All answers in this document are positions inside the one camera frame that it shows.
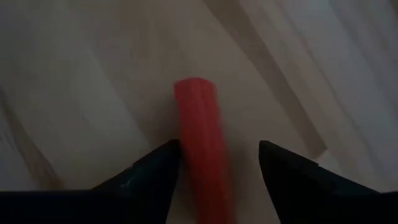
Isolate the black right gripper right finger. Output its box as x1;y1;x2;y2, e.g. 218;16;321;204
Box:
258;140;398;224

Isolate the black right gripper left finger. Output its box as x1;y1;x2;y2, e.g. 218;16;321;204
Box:
0;139;182;224

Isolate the red block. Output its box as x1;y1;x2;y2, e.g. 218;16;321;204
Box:
173;77;238;224

